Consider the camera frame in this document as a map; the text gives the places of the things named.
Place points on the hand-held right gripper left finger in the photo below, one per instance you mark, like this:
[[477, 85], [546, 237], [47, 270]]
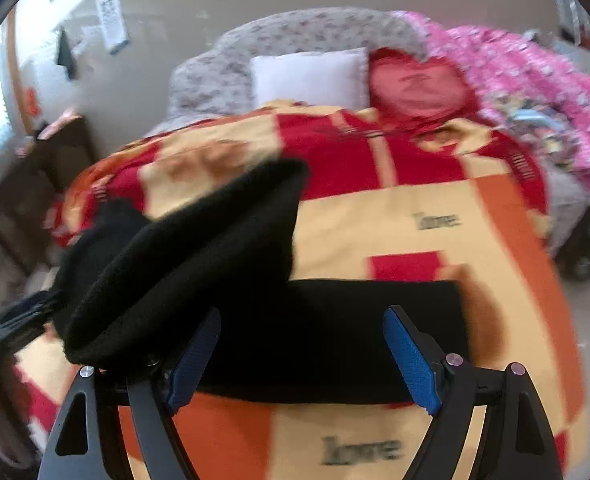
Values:
[[191, 366]]

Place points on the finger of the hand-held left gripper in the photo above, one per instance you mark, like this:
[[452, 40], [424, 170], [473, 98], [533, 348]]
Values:
[[27, 310]]

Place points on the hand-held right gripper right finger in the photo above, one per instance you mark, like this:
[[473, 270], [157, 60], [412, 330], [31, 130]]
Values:
[[411, 360]]

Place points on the black pants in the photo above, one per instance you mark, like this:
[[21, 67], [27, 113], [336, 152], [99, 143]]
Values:
[[285, 335]]

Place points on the dark wooden desk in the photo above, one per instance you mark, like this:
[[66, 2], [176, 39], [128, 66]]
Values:
[[35, 180]]

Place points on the rose print blanket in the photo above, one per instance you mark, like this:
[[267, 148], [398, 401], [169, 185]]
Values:
[[375, 220]]

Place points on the colourful crumpled cloth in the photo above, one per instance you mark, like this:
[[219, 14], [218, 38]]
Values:
[[537, 130]]

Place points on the red heart pillow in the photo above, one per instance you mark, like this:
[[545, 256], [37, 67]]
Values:
[[415, 90]]

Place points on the floral grey quilt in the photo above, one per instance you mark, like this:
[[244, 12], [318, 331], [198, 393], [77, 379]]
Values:
[[215, 85]]

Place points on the white pillow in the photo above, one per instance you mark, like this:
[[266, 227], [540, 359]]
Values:
[[307, 77]]

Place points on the pink printed quilt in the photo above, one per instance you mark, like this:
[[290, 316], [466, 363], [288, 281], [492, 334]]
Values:
[[535, 70]]

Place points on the red wall decoration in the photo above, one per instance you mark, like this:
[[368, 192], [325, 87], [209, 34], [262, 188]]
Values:
[[32, 101]]

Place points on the dark wooden bed frame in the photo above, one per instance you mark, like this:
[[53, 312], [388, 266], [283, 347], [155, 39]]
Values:
[[582, 230]]

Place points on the white wall poster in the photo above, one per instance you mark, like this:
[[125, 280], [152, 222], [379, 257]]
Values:
[[111, 20]]

